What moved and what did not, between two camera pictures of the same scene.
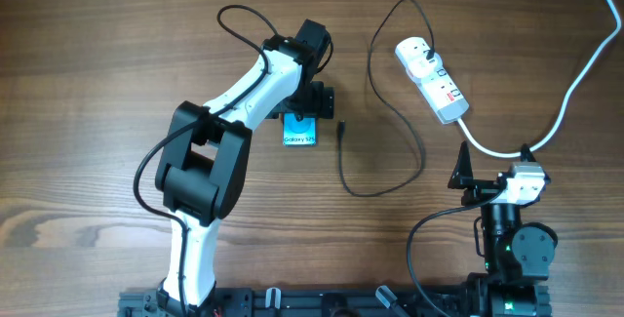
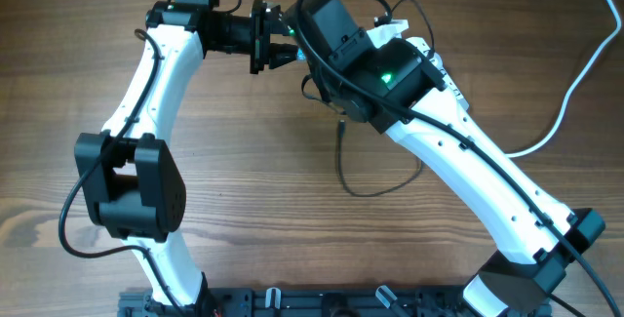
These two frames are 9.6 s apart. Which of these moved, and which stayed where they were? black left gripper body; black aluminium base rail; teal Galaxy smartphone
Moved: black left gripper body; teal Galaxy smartphone
Stayed: black aluminium base rail
